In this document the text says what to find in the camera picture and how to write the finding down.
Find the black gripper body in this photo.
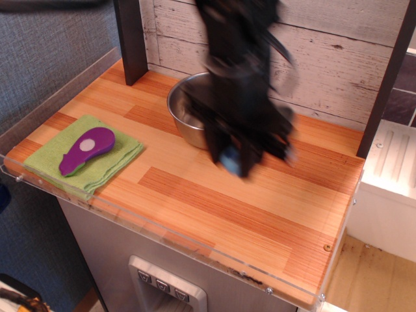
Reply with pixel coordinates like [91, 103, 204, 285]
[185, 64, 294, 163]

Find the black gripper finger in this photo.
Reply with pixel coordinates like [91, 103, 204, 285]
[240, 143, 263, 178]
[204, 125, 232, 163]

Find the blue handled grey spoon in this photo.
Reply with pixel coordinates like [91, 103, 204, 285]
[219, 145, 242, 177]

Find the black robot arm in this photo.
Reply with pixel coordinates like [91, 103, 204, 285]
[183, 1, 294, 178]

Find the stainless steel bowl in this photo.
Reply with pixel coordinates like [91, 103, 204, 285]
[166, 72, 209, 150]

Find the purple toy eggplant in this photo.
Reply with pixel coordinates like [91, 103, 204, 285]
[58, 127, 116, 177]

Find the clear acrylic table guard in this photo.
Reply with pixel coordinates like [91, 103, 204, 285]
[3, 151, 363, 311]

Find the white ridged cabinet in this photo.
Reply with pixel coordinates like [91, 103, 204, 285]
[346, 47, 416, 263]

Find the silver dispenser panel with buttons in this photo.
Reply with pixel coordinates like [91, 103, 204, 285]
[128, 255, 208, 311]

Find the green folded cloth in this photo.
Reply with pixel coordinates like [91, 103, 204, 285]
[24, 115, 143, 200]

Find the orange object bottom left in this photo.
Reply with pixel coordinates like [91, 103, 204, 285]
[1, 288, 50, 312]

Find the dark right shelf post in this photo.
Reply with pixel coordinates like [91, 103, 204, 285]
[356, 0, 415, 159]

